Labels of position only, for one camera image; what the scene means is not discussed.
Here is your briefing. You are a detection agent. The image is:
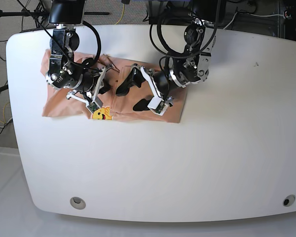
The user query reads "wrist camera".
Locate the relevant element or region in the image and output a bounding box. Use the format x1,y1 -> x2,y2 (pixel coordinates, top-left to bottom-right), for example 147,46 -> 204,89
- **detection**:
147,97 -> 169,116
86,98 -> 103,114

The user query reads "black tripod stand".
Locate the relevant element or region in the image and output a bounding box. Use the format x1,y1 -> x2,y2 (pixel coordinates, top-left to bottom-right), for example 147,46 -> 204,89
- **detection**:
0,9 -> 46,17

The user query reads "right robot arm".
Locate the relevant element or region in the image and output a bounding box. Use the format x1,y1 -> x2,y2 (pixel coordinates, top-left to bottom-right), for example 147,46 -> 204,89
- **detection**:
46,0 -> 110,111

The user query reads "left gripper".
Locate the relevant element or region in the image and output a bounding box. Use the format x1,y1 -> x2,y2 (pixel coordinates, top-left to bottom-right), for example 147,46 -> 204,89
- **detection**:
115,64 -> 173,112

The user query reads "left table grommet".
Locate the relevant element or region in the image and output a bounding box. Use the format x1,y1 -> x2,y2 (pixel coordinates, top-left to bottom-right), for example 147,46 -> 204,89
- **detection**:
70,197 -> 86,210

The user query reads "yellow cable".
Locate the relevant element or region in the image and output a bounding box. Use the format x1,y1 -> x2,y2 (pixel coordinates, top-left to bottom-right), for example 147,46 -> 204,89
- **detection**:
114,0 -> 127,26

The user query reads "table grommet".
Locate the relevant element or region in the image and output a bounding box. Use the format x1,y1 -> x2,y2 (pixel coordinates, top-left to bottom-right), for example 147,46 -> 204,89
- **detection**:
70,197 -> 86,210
283,195 -> 296,207

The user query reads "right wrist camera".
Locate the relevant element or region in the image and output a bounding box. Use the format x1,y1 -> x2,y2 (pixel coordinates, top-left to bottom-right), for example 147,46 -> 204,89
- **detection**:
86,98 -> 103,114

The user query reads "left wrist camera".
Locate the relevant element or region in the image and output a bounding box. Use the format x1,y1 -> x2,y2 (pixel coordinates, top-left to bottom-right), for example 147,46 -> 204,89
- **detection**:
147,97 -> 169,116

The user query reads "peach T-shirt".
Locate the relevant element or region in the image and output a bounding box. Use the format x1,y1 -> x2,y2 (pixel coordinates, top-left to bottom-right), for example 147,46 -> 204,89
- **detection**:
42,54 -> 187,123

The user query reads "right table grommet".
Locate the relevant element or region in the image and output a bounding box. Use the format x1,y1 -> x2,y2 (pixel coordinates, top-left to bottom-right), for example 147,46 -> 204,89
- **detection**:
283,195 -> 296,207

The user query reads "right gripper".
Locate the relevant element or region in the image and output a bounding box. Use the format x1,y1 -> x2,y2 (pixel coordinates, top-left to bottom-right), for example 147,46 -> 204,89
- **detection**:
66,64 -> 113,105

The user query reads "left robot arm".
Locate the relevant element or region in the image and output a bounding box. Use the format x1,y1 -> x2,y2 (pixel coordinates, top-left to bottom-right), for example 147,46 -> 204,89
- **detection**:
115,0 -> 226,116

